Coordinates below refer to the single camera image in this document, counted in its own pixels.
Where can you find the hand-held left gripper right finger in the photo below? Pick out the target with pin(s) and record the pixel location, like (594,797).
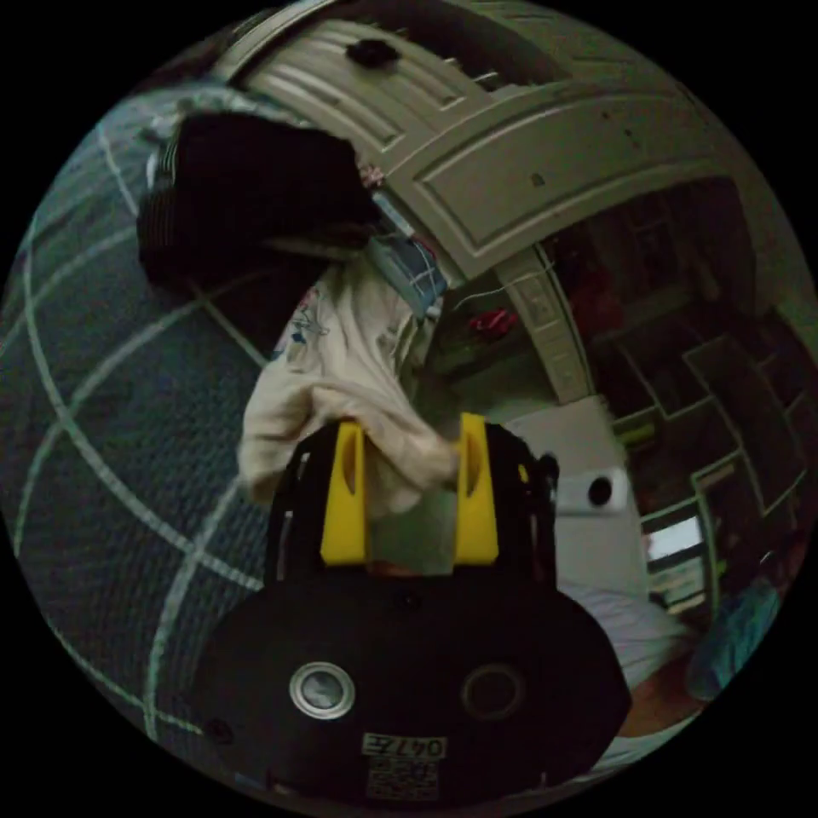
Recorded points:
(476,511)

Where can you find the pile of clothes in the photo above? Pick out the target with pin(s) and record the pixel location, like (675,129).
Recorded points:
(243,192)

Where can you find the grey panelled cupboard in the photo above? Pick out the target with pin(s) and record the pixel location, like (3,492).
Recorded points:
(511,160)

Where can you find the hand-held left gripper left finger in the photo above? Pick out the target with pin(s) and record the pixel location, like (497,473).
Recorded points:
(342,505)

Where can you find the beige vest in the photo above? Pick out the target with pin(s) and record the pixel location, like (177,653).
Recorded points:
(345,364)

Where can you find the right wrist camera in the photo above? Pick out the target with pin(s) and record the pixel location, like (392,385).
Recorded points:
(585,497)

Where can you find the dark wooden shelf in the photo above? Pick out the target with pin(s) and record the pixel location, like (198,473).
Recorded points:
(690,332)

